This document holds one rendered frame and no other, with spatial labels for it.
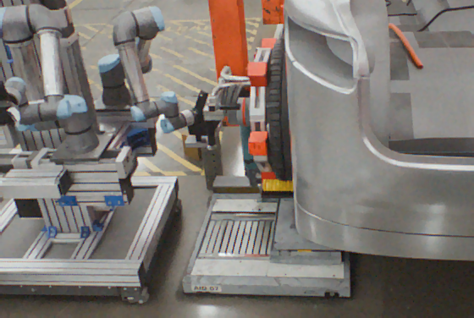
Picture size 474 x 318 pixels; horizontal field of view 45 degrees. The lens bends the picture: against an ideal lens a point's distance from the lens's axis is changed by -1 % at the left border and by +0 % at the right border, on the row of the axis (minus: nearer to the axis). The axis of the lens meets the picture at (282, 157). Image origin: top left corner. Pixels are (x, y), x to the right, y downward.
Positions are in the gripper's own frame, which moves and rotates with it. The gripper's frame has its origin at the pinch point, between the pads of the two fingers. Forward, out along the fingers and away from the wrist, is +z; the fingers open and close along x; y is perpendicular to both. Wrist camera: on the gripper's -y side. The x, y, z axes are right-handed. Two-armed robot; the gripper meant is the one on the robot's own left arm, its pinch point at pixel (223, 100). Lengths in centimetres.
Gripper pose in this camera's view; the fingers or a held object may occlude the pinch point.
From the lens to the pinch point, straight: 290.3
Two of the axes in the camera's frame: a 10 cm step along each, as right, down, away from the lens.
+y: 0.5, 8.6, 5.0
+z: 7.7, -3.6, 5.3
